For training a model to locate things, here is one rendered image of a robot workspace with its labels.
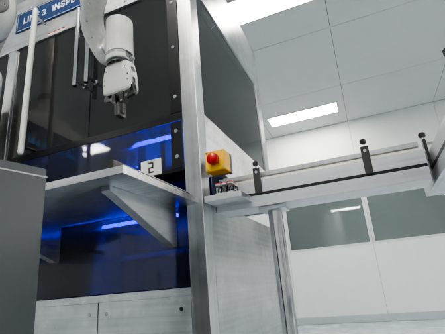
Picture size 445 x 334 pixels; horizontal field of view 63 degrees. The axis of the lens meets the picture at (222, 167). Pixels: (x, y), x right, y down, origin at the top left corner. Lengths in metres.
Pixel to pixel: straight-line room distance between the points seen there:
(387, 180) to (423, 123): 4.93
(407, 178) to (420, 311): 4.56
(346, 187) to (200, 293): 0.56
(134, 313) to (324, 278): 4.60
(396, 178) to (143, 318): 0.90
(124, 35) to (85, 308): 0.92
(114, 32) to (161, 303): 0.85
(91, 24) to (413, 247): 5.09
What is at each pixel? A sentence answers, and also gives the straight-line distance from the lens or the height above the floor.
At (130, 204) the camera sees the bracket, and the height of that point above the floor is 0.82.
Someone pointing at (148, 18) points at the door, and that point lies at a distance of 1.68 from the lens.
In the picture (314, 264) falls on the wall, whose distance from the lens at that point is 5.72.
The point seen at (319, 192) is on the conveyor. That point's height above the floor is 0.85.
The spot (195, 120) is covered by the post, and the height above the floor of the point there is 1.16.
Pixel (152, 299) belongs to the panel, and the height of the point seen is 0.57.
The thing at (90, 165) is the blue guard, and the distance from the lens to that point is 1.50.
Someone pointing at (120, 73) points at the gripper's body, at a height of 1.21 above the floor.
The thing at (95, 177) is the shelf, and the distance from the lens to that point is 0.91.
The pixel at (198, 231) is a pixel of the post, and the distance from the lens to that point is 1.18.
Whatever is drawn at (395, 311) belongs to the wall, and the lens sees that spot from 5.68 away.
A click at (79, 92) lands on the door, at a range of 1.71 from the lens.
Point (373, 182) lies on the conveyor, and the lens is 1.19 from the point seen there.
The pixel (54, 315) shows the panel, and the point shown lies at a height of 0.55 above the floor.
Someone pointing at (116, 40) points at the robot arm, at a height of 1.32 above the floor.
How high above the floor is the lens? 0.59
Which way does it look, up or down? 19 degrees up
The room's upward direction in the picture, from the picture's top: 5 degrees counter-clockwise
